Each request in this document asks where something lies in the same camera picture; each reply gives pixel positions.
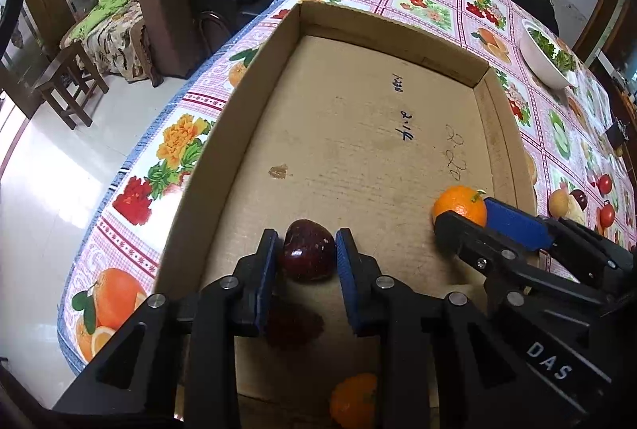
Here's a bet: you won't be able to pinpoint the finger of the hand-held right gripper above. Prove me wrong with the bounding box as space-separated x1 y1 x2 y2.
484 197 636 296
434 210 599 306

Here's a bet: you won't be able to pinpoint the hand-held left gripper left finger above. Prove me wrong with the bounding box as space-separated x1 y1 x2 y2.
52 227 279 429

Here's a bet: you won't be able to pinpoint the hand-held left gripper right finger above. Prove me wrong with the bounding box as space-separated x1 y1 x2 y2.
334 227 553 429

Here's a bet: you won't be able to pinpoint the orange mandarin with leaf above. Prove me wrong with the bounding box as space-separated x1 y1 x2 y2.
329 372 379 429

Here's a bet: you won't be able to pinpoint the shallow cardboard box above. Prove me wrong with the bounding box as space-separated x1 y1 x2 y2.
152 0 541 410

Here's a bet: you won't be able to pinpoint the white bowl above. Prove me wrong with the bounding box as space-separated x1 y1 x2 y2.
519 18 578 90

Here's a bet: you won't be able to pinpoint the green leafy vegetables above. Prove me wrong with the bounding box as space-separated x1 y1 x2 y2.
530 27 578 72

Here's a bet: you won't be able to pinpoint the printed floral tablecloth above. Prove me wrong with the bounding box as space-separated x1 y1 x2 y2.
57 0 637 375

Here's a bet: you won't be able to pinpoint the brown patterned blanket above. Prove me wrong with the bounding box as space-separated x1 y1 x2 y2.
60 0 150 84

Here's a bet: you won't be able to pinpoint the wooden stool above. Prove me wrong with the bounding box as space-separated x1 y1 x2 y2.
34 40 110 130

